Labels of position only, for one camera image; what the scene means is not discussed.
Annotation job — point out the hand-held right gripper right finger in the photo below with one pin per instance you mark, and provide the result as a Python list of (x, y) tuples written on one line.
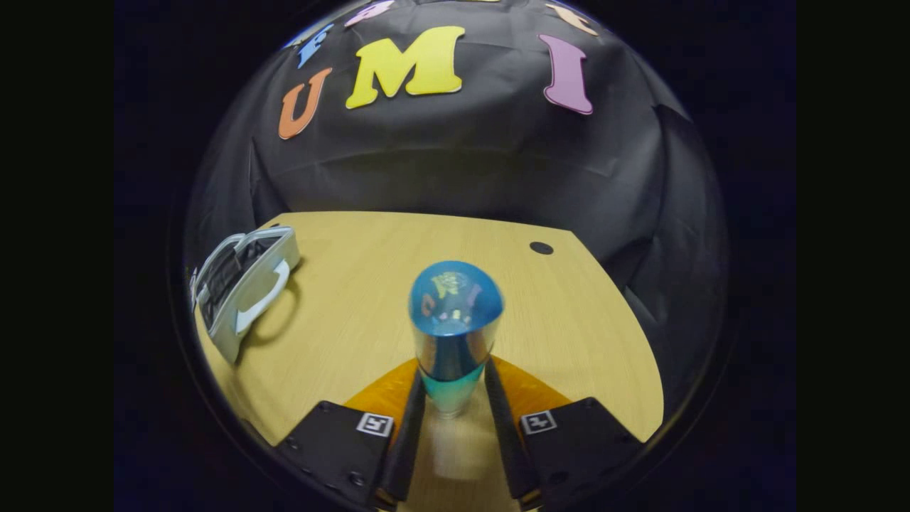
[(506, 441)]

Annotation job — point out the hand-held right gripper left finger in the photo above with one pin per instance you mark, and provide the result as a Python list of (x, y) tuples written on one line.
[(409, 441)]

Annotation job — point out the tall blue capped bottle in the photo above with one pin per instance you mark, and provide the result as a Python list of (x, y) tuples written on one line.
[(455, 334)]

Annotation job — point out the light blue small suitcase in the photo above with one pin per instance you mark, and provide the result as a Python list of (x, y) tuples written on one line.
[(249, 284)]

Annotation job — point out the black table grommet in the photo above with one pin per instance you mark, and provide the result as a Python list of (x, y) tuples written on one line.
[(541, 247)]

